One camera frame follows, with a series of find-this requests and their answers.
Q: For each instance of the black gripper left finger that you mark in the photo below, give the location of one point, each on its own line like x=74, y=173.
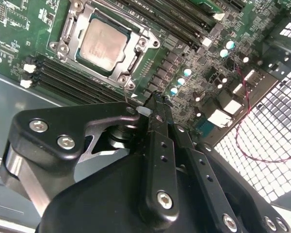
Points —
x=160, y=170

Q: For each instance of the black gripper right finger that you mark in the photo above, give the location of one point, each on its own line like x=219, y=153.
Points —
x=203, y=184

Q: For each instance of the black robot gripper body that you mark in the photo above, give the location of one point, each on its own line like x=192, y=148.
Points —
x=99, y=206

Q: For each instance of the metal socket cover frame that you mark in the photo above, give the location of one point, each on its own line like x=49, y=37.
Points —
x=135, y=46

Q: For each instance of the silver square CPU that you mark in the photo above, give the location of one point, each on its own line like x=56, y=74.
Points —
x=103, y=43

